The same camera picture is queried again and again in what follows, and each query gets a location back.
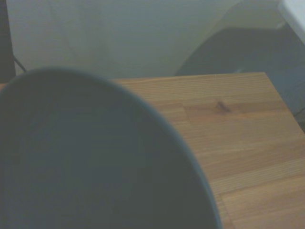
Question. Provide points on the green round plate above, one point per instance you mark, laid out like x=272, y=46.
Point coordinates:
x=95, y=155

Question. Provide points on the black tripod stand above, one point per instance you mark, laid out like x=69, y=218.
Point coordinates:
x=6, y=47

